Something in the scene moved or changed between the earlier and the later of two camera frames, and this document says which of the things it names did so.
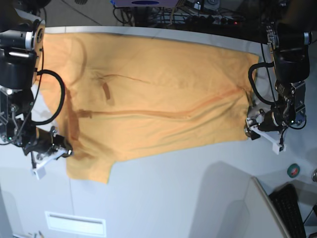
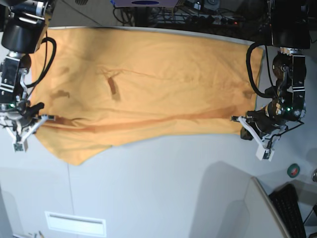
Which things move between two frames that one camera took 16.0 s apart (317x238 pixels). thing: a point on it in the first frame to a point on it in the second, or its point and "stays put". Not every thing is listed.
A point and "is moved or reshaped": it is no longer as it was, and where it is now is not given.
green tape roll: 293,170 stays put
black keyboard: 286,200 stays put
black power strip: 210,21 stays put
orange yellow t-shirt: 126,95 is moved or reshaped
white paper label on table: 76,224 stays put
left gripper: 46,142 to 21,116
